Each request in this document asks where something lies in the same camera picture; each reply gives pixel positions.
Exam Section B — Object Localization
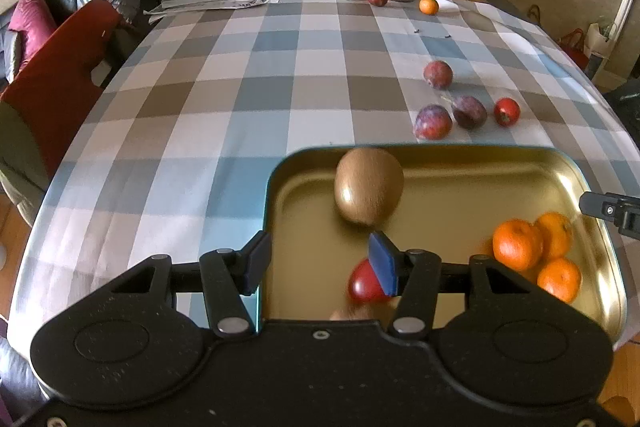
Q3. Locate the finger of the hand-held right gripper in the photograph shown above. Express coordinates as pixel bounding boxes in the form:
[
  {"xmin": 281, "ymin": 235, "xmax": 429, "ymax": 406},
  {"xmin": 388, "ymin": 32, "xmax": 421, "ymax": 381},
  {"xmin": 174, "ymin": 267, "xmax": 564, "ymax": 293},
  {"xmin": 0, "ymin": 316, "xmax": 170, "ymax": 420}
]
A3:
[{"xmin": 579, "ymin": 191, "xmax": 640, "ymax": 239}]

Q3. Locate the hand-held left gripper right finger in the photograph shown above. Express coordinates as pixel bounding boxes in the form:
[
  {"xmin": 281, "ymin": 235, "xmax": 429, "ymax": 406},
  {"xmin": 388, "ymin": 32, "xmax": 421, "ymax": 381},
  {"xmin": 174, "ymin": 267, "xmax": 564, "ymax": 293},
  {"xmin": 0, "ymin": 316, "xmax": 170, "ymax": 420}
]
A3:
[{"xmin": 368, "ymin": 231, "xmax": 537, "ymax": 340}]

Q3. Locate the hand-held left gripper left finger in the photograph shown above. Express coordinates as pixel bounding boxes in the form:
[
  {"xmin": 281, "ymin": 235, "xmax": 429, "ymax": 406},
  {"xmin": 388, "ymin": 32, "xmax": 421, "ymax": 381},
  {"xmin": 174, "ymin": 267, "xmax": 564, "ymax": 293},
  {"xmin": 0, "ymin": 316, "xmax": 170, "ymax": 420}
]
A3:
[{"xmin": 110, "ymin": 231, "xmax": 274, "ymax": 340}]

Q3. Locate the large red tomato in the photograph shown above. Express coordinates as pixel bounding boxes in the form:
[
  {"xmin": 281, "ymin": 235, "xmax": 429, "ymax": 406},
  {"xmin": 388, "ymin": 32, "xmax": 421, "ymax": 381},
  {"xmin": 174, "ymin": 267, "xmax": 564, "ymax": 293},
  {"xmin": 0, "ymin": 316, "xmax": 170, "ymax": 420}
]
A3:
[{"xmin": 347, "ymin": 258, "xmax": 396, "ymax": 306}]

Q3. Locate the brown kiwi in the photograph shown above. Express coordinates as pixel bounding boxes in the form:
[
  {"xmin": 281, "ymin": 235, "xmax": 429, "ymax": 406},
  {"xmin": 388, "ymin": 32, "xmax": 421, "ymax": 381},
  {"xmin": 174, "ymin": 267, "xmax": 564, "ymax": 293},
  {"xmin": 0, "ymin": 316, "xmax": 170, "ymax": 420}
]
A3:
[
  {"xmin": 329, "ymin": 297, "xmax": 401, "ymax": 323},
  {"xmin": 334, "ymin": 148, "xmax": 405, "ymax": 228}
]

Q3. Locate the gold metal tray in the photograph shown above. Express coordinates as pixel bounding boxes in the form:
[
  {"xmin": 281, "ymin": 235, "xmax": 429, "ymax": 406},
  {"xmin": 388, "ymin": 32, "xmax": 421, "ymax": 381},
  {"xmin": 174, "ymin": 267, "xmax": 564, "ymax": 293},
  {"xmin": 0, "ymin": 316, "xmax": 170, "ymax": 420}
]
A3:
[{"xmin": 256, "ymin": 146, "xmax": 628, "ymax": 343}]

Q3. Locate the small red tomato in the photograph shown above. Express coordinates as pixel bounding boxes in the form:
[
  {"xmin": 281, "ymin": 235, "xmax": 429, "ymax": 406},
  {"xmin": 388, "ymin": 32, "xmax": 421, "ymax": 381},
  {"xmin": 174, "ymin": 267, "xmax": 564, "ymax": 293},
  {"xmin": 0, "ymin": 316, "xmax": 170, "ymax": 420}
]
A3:
[{"xmin": 494, "ymin": 97, "xmax": 521, "ymax": 128}]

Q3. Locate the purple plum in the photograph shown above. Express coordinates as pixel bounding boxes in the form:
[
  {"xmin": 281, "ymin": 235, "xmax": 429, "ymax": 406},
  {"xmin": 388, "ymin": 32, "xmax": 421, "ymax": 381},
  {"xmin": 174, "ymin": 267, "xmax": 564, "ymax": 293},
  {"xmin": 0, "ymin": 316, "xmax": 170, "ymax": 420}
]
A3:
[
  {"xmin": 413, "ymin": 104, "xmax": 453, "ymax": 141},
  {"xmin": 451, "ymin": 95, "xmax": 488, "ymax": 130},
  {"xmin": 423, "ymin": 60, "xmax": 454, "ymax": 90}
]

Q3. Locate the black plastic bag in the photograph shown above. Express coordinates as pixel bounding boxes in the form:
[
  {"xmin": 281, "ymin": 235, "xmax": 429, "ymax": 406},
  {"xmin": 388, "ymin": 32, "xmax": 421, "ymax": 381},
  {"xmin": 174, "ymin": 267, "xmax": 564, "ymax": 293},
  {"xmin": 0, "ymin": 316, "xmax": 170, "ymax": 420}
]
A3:
[{"xmin": 605, "ymin": 79, "xmax": 640, "ymax": 128}]

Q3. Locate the checkered tablecloth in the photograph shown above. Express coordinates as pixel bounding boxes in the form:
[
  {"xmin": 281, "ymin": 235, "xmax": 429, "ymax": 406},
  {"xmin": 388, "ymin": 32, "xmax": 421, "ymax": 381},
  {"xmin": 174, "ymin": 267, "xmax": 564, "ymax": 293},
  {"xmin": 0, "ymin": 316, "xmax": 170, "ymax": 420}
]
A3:
[{"xmin": 7, "ymin": 0, "xmax": 640, "ymax": 353}]

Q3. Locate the red shopping bag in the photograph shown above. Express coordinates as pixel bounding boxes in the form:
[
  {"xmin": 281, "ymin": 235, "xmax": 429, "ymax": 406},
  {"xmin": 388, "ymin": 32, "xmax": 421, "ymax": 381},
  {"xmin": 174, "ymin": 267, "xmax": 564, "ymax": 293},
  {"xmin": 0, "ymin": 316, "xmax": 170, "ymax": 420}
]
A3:
[{"xmin": 559, "ymin": 28, "xmax": 591, "ymax": 68}]

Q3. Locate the white shopping bag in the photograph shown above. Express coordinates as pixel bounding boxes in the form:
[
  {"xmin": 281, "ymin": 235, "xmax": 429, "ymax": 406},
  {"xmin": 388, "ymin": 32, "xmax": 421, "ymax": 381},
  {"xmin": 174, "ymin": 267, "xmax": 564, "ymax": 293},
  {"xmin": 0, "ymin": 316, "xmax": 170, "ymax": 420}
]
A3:
[{"xmin": 585, "ymin": 22, "xmax": 621, "ymax": 60}]

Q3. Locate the olive green cloth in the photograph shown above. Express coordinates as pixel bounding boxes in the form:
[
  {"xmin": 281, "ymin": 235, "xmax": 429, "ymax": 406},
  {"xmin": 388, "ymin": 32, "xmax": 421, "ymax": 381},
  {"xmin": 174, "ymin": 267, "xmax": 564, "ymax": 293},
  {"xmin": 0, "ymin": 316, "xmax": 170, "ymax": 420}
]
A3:
[{"xmin": 0, "ymin": 99, "xmax": 66, "ymax": 228}]

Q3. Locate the black leather seat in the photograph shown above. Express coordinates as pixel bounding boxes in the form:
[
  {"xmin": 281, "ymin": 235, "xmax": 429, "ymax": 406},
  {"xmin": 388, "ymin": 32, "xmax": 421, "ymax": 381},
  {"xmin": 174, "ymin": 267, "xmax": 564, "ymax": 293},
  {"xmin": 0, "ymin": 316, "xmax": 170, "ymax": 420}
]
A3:
[{"xmin": 0, "ymin": 337, "xmax": 46, "ymax": 427}]

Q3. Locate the red chair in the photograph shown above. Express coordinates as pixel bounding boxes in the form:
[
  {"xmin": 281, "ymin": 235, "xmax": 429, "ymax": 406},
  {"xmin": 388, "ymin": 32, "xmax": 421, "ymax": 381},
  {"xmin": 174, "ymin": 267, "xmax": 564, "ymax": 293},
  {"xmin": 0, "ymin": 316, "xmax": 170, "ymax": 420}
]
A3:
[{"xmin": 0, "ymin": 0, "xmax": 123, "ymax": 168}]

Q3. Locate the magenta cushion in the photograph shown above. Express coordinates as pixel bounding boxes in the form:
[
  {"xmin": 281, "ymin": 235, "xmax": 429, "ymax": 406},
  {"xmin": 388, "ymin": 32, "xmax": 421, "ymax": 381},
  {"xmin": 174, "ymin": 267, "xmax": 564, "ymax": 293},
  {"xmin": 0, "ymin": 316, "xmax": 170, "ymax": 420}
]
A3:
[{"xmin": 8, "ymin": 0, "xmax": 58, "ymax": 62}]

